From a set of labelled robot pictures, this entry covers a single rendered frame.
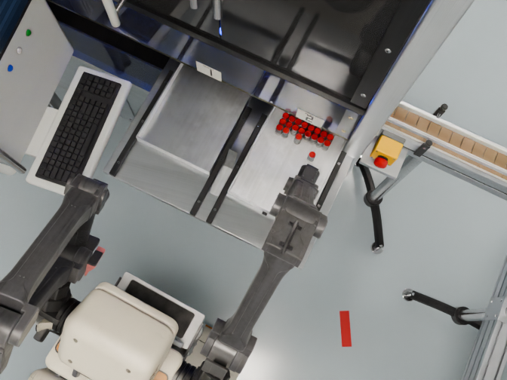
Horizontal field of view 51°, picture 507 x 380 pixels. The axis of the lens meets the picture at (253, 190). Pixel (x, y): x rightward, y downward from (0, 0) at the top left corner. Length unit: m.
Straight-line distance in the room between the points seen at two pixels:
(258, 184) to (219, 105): 0.30
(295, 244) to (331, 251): 1.59
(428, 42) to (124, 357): 0.86
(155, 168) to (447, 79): 1.80
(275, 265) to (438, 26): 0.53
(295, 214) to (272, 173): 0.69
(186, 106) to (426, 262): 1.45
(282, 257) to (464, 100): 2.15
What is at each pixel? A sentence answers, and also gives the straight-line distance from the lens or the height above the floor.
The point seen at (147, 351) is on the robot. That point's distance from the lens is 1.13.
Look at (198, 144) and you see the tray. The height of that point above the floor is 0.88.
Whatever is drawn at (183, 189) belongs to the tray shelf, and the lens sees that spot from 1.67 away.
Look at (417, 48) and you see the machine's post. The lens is 1.15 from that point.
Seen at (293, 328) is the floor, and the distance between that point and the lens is 2.51.
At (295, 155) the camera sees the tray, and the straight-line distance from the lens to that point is 1.71.
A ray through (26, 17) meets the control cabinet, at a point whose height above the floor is 1.15.
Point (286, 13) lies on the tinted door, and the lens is 1.24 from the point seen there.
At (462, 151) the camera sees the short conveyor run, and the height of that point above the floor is 0.97.
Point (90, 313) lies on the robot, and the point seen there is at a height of 1.37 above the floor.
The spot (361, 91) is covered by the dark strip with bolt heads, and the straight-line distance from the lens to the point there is 1.37.
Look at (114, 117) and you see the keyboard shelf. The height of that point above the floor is 0.80.
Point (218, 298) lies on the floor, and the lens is 2.50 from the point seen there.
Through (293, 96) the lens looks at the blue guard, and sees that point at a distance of 1.53.
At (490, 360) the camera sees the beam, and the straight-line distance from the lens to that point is 2.15.
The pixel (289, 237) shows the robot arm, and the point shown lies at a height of 1.53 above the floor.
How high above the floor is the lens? 2.49
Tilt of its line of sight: 75 degrees down
